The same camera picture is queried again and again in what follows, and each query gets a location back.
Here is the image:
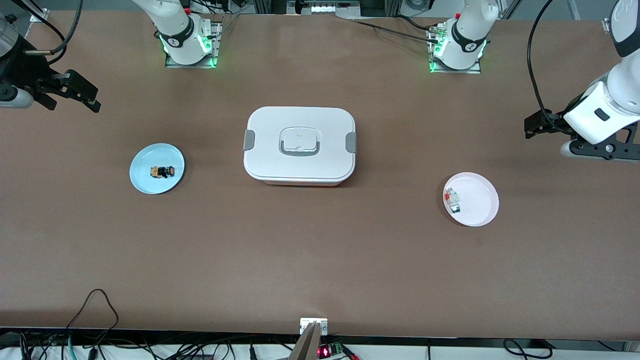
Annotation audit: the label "white lunch box grey latches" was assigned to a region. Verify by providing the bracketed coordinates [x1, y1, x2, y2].
[243, 106, 358, 187]

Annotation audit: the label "pink round plate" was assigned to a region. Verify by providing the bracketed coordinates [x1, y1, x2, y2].
[442, 172, 500, 228]

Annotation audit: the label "light blue round plate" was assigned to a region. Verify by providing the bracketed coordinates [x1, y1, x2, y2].
[129, 143, 186, 195]

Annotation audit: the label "circuit board red led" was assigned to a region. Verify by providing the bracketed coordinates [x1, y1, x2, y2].
[317, 342, 345, 359]

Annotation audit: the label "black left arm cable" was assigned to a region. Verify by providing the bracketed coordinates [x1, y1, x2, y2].
[527, 0, 572, 135]

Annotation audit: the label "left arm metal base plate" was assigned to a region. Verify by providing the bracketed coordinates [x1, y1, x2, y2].
[427, 26, 483, 75]

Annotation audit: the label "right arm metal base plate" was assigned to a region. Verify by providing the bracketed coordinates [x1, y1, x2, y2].
[164, 19, 224, 70]

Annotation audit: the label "short black table cable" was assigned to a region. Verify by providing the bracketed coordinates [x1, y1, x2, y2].
[392, 15, 437, 33]

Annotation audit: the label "long black table cable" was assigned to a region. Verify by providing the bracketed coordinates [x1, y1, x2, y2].
[351, 18, 442, 44]

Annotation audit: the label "black looped cable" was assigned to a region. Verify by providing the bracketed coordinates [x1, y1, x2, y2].
[65, 288, 120, 347]

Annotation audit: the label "black coiled cable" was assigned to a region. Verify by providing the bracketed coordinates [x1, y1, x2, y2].
[502, 338, 555, 360]

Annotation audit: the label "aluminium frame structure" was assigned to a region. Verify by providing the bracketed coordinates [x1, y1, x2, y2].
[252, 0, 402, 19]

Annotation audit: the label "silver camera mount bracket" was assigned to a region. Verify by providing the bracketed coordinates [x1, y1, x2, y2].
[299, 317, 329, 336]

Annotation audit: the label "grey camera mount beam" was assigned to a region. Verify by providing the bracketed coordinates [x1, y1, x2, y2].
[288, 322, 324, 360]

